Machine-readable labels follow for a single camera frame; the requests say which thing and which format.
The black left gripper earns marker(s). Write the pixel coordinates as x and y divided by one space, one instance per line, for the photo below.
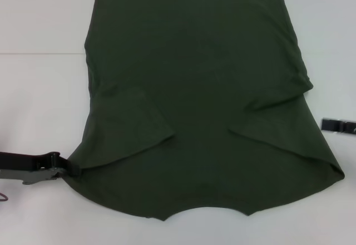
19 161

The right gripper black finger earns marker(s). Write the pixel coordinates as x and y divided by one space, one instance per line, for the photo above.
333 125

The dark green t-shirt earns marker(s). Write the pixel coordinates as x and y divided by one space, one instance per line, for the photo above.
194 89

